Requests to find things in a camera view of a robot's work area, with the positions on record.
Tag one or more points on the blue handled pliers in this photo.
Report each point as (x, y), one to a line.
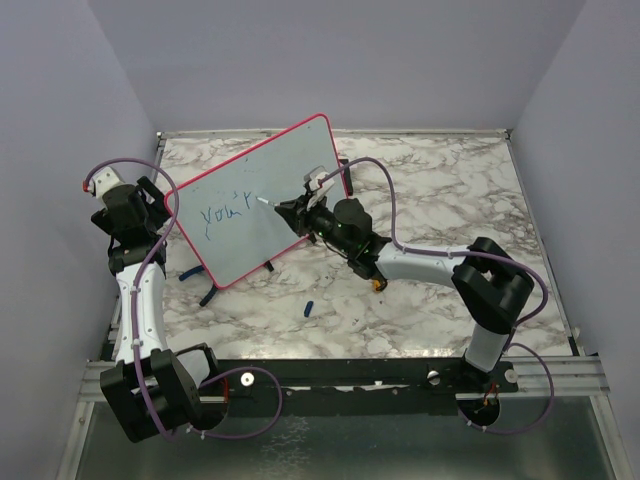
(198, 278)

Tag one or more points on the blue capped marker pen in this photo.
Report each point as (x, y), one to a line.
(267, 202)

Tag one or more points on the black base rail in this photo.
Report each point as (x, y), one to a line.
(360, 387)

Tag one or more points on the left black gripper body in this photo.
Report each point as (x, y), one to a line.
(157, 208)

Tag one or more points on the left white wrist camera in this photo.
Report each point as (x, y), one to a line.
(101, 182)

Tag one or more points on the pink framed whiteboard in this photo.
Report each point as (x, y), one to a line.
(226, 213)

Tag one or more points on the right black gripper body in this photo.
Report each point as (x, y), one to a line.
(318, 220)

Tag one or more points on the black network switch box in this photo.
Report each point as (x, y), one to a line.
(347, 178)

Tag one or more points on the blue marker cap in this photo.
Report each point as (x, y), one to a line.
(308, 308)

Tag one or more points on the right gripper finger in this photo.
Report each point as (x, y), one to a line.
(292, 219)
(294, 204)

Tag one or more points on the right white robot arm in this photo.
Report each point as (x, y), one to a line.
(491, 286)

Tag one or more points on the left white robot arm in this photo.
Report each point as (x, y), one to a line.
(150, 388)

